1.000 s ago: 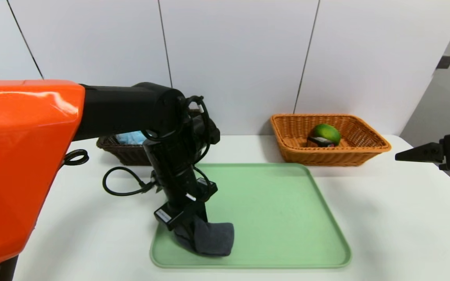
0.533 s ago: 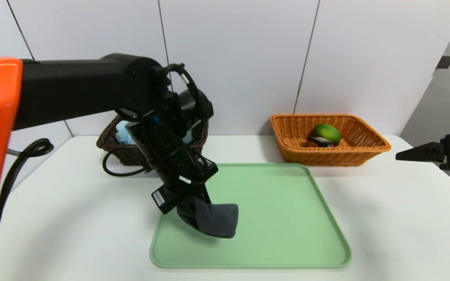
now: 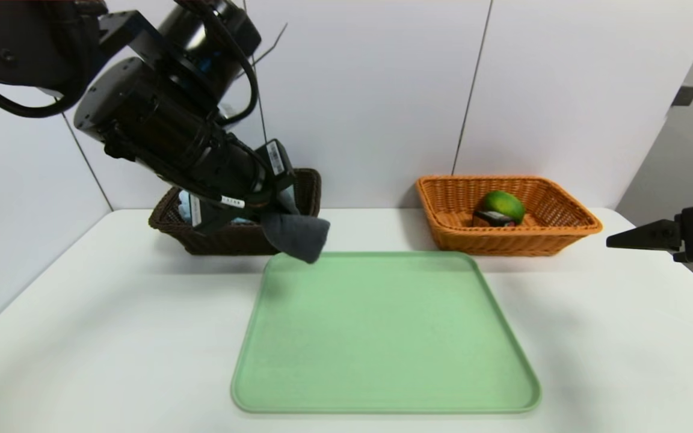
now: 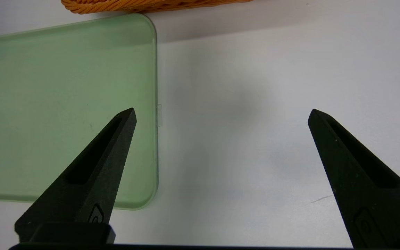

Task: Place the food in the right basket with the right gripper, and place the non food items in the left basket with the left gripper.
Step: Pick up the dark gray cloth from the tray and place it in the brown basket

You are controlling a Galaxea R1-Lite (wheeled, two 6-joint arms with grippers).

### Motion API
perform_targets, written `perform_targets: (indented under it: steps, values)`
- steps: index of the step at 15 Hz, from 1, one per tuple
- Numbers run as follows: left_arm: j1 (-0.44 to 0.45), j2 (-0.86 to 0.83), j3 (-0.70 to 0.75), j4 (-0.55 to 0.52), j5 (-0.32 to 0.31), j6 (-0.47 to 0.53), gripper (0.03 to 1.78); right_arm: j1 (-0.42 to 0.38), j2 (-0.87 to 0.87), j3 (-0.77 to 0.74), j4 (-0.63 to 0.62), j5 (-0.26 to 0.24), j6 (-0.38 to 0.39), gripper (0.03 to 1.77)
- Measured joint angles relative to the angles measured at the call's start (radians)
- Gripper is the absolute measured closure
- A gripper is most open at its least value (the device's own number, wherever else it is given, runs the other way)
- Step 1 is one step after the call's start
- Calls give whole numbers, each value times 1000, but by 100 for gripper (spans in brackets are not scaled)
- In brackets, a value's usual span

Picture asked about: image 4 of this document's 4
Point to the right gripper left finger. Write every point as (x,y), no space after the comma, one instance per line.
(92,180)

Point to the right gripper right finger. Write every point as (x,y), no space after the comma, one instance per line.
(366,194)

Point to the orange wicker basket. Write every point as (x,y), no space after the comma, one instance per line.
(134,4)

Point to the light green plastic tray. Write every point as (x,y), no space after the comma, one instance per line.
(47,104)

